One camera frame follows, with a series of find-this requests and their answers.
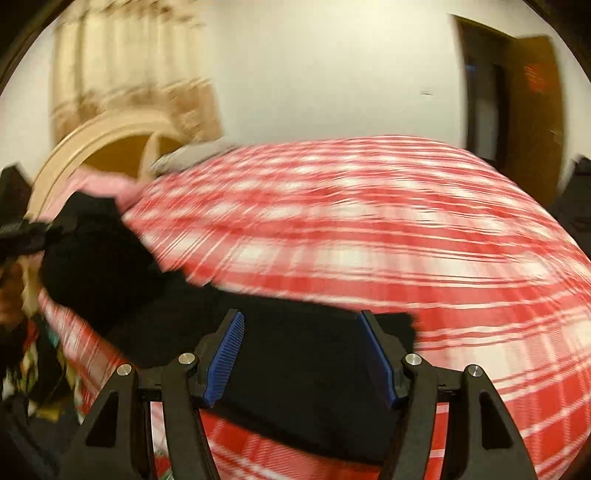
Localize striped grey pillow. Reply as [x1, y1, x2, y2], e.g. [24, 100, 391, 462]
[148, 138, 240, 177]

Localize beige patterned curtain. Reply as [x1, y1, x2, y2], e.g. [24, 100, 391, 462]
[51, 1, 222, 142]

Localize black backpack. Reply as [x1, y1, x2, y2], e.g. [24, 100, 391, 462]
[550, 156, 591, 257]

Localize red plaid bed cover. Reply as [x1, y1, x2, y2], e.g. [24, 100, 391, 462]
[38, 134, 591, 480]

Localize brown wooden door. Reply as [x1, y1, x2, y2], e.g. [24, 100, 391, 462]
[504, 36, 564, 208]

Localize cream round headboard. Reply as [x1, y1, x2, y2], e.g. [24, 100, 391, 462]
[27, 106, 190, 217]

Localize pink pillow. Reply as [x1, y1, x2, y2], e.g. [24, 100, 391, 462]
[38, 166, 146, 221]

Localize red door decoration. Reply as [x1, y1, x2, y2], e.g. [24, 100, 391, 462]
[524, 63, 547, 94]

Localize black pants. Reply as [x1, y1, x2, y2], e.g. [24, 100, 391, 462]
[40, 192, 406, 465]

